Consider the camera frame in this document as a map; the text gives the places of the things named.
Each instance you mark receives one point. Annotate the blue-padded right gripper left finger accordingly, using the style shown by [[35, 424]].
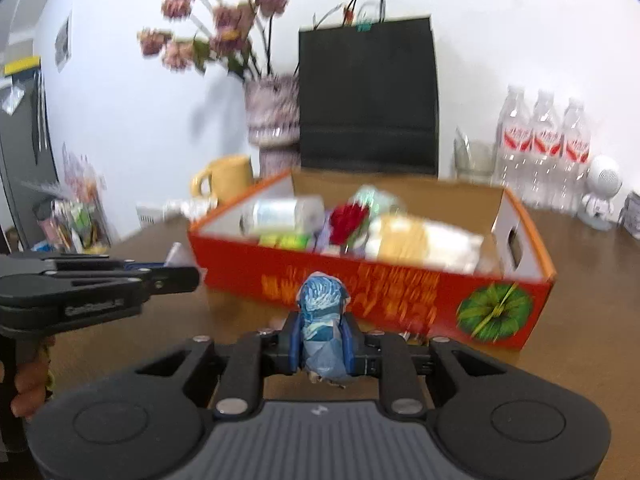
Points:
[[277, 352]]

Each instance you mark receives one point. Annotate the left water bottle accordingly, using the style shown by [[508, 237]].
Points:
[[513, 139]]

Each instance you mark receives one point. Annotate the person's left hand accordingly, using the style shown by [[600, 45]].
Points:
[[32, 381]]

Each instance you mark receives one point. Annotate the right water bottle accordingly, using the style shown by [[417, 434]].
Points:
[[576, 149]]

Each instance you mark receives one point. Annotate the cluttered side shelf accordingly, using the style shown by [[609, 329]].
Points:
[[70, 212]]

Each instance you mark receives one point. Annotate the dried pink flower bouquet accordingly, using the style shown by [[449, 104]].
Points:
[[236, 36]]

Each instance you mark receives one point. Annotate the green tissue pack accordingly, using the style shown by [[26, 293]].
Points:
[[291, 241]]

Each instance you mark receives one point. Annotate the grey patterned pouch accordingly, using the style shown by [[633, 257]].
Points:
[[629, 218]]

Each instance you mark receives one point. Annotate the white robot figurine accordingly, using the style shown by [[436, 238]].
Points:
[[597, 204]]

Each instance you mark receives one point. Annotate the crumpled white tissue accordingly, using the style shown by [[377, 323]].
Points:
[[193, 209]]

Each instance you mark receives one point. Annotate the red fabric flower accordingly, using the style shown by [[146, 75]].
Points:
[[345, 221]]

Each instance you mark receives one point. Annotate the iridescent clear plastic ball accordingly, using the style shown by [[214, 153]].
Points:
[[377, 201]]

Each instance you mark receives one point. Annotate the red cardboard box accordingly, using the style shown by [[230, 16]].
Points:
[[499, 304]]

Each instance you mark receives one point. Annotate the yellow mug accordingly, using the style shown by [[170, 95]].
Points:
[[223, 179]]

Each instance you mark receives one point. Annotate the clear cotton bud box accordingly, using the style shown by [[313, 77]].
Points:
[[291, 215]]

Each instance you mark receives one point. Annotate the middle water bottle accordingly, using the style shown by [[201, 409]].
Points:
[[546, 144]]

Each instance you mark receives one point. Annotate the water bottle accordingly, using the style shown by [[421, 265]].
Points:
[[513, 139], [546, 144], [576, 149]]

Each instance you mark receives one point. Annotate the yellow and white plush toy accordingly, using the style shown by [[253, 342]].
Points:
[[405, 240]]

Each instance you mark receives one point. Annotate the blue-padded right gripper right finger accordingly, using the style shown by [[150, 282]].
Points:
[[363, 352]]

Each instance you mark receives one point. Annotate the black paper bag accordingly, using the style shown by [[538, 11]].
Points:
[[368, 97]]

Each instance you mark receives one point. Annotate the pink textured vase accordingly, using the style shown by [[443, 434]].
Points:
[[272, 116]]

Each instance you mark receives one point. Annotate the clear glass cup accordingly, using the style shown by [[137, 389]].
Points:
[[474, 161]]

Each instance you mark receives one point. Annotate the blue patterned item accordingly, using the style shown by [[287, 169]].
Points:
[[322, 300]]

